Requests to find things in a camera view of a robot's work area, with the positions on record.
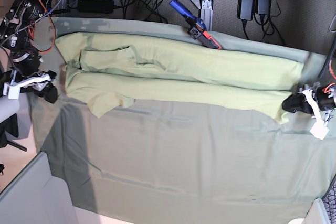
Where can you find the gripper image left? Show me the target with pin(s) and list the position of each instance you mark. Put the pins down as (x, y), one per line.
(42, 83)

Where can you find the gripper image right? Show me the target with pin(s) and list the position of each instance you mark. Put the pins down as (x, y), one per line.
(311, 99)

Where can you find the light yellow-green T-shirt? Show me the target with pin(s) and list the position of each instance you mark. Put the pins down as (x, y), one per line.
(106, 71)

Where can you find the white paper roll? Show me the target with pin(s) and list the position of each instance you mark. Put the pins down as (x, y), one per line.
(8, 107)

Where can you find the black power brick left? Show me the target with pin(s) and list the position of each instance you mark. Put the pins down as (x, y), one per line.
(96, 6)

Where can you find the white grey bin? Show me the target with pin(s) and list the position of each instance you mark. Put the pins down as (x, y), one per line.
(36, 196)

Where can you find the blue orange clamp centre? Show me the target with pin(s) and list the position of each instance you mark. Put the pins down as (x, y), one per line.
(197, 30)

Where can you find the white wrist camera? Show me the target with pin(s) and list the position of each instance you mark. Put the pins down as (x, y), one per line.
(319, 131)
(11, 91)

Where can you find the aluminium frame post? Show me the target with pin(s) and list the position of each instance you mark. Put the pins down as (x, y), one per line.
(206, 13)

